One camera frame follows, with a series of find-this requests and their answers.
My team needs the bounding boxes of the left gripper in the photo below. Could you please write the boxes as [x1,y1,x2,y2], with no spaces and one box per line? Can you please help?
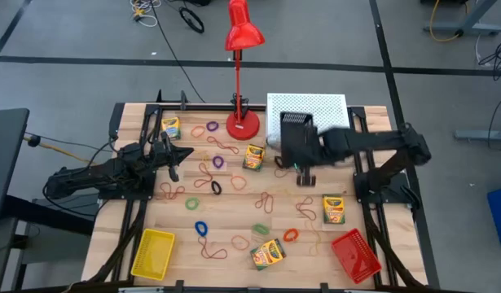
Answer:
[150,131,195,183]

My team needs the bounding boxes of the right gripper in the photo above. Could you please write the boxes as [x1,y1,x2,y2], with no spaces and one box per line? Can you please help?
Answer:
[295,130,336,187]

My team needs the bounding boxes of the Crayola crayon box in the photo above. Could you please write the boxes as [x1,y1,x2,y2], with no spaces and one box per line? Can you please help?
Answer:
[241,143,266,173]
[160,116,182,142]
[322,194,346,225]
[249,238,288,272]

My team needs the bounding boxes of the black plastic basket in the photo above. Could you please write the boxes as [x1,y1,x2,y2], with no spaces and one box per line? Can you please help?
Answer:
[279,112,316,168]

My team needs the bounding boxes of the red plastic basket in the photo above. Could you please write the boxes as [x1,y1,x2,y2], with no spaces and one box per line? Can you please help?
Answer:
[330,227,383,285]

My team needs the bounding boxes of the yellow plastic basket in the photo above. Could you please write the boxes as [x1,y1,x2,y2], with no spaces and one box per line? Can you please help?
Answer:
[130,228,176,282]

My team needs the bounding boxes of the red desk lamp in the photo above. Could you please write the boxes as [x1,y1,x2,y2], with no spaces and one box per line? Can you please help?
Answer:
[224,0,266,142]

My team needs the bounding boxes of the black side desk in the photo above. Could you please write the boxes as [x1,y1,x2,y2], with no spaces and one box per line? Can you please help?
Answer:
[0,107,31,224]

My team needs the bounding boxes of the grey desk foot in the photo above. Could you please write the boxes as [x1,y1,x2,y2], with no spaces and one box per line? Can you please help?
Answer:
[454,129,501,142]

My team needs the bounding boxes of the grey desk leg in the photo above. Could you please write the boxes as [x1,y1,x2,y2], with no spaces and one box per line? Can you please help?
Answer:
[422,0,501,37]

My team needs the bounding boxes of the yellow rubber band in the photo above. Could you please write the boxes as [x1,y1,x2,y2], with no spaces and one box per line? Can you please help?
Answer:
[305,219,323,257]

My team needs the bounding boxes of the white perforated shelf riser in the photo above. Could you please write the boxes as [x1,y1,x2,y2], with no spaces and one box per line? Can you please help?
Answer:
[266,92,351,150]

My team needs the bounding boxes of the blue plastic bin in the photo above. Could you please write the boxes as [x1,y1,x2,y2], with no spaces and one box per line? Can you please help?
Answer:
[486,182,501,254]

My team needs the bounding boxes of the long black floor cable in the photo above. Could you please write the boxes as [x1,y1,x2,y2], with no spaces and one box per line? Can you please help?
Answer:
[150,0,206,103]

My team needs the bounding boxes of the yellow cord with black knob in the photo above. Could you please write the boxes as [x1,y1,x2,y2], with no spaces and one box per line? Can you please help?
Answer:
[23,133,108,168]

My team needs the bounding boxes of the coiled black floor cable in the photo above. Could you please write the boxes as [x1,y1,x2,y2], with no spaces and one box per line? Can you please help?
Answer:
[178,6,205,35]

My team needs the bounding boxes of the white and yellow cable bundle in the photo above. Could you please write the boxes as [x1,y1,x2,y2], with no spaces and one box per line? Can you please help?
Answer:
[129,0,160,28]

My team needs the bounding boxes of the thin black floor cable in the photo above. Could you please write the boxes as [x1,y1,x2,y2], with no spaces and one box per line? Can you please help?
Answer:
[486,87,501,158]

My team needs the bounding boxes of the yellow floor cable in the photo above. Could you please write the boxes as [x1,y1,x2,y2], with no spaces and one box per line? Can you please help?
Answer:
[428,0,464,43]

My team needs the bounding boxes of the tangled black floor cables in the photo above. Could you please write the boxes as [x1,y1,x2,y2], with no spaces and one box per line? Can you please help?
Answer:
[477,34,501,82]

